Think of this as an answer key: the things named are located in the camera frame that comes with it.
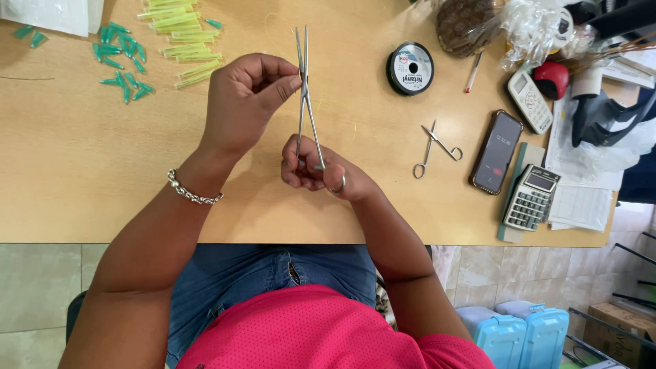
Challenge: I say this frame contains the person's left hand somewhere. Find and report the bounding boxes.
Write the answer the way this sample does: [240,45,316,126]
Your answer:
[199,53,303,161]

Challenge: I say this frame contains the person's right hand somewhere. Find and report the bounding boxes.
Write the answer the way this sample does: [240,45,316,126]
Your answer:
[280,134,381,203]

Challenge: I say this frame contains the steel surgical forceps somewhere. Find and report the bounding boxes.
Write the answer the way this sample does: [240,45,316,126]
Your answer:
[294,24,347,196]

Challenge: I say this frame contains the pile of yellow-green tubes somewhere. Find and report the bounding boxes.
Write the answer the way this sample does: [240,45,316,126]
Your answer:
[136,0,224,91]

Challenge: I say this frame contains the small steel scissors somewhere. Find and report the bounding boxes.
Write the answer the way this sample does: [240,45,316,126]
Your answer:
[412,120,464,180]

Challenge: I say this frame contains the pile of green plastic caps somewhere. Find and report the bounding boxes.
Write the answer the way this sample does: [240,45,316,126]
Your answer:
[92,20,155,105]

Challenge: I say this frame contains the black fishing line spool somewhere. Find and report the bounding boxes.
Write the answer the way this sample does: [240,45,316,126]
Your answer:
[385,41,436,97]

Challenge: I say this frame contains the person's blue jeans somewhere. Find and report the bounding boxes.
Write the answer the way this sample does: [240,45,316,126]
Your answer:
[165,243,378,368]

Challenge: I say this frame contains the black smartphone in brown case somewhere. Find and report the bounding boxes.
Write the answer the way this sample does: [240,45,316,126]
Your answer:
[468,109,525,196]

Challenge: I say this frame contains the person's pink shirt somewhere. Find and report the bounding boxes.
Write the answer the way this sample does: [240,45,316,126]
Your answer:
[176,284,497,369]

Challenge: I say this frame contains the white pen with red tip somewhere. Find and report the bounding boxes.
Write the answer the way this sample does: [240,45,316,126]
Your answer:
[464,51,484,94]

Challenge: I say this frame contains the green notebook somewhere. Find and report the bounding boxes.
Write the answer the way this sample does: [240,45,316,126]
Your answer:
[496,142,547,244]

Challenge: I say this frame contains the grey desk calculator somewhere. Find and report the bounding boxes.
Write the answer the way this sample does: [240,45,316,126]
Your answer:
[502,164,562,233]

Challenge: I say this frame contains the plastic bag with brown contents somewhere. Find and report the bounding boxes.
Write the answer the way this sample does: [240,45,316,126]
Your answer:
[435,0,509,58]

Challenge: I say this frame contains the white paper packet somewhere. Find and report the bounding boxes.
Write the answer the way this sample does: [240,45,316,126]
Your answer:
[0,0,106,38]

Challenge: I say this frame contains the light blue plastic case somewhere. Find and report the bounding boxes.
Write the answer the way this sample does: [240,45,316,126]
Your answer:
[473,314,528,369]
[518,306,571,369]

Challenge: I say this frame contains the red and black round object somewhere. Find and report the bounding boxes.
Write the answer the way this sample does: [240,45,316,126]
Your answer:
[532,61,570,101]

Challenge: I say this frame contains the crumpled clear plastic bag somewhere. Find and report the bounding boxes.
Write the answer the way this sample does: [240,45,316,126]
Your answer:
[498,0,598,71]

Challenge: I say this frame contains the stack of white papers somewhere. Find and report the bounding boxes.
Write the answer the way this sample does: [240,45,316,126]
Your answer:
[544,86,625,233]

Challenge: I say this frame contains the white paper roll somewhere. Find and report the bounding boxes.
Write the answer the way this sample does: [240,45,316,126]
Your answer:
[570,66,606,101]

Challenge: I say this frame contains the black plastic tool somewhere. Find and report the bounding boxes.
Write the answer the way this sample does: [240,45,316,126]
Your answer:
[571,86,656,149]

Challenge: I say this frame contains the black chair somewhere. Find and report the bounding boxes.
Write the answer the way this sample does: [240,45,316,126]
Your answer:
[65,290,88,345]

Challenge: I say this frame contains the black metal rack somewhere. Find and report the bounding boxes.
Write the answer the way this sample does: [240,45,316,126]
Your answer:
[561,231,656,369]

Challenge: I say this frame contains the bundle of brown sticks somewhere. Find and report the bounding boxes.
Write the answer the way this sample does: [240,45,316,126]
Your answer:
[578,30,656,64]

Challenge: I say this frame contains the cardboard box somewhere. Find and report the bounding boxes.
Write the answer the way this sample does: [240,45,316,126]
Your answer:
[583,301,656,369]

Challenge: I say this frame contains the silver beaded bracelet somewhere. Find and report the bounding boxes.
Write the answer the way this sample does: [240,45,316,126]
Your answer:
[167,168,225,206]

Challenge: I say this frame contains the white cordless phone handset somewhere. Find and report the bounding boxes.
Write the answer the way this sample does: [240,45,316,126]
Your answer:
[507,69,555,136]

